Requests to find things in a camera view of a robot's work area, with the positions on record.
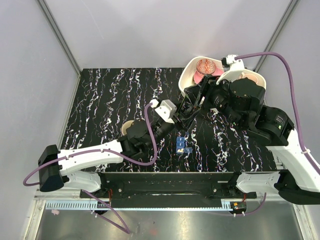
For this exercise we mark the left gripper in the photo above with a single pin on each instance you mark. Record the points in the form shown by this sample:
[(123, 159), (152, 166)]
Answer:
[(185, 123)]

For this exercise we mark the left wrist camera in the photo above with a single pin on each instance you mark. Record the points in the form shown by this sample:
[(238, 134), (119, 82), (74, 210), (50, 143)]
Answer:
[(166, 110)]

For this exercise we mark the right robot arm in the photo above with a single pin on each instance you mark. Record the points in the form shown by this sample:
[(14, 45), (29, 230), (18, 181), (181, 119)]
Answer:
[(241, 101)]

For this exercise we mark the white serving tray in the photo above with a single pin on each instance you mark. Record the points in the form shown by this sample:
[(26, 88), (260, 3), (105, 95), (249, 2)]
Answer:
[(186, 78)]

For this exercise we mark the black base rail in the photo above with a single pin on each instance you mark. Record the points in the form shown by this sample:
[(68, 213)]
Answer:
[(216, 185)]

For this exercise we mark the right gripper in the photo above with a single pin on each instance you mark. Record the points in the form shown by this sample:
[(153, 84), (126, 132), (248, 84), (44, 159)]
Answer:
[(209, 83)]

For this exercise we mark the patterned small bowl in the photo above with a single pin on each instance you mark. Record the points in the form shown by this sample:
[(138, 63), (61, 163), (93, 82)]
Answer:
[(206, 66)]

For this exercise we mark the slotted cable duct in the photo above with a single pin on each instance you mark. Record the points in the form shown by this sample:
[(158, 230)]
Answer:
[(151, 204)]

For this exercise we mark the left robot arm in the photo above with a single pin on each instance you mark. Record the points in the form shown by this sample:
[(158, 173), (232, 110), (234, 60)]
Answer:
[(64, 168)]

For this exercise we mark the blue pill organizer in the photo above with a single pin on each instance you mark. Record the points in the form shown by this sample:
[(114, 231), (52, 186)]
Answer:
[(181, 147)]

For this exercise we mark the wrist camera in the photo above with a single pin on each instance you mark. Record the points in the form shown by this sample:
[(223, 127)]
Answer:
[(166, 110), (235, 68)]

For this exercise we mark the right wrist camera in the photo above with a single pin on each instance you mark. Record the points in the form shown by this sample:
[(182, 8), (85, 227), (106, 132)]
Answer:
[(235, 68)]

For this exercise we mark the green pill bottle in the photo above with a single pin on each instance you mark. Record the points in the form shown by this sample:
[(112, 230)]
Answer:
[(186, 107)]

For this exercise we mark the cream floral mug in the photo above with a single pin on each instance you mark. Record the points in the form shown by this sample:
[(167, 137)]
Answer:
[(125, 126)]

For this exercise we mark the black marble mat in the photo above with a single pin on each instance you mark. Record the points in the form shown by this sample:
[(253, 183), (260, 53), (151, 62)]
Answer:
[(106, 98)]

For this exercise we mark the pink mug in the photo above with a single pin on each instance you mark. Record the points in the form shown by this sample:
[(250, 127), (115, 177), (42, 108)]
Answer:
[(249, 76)]

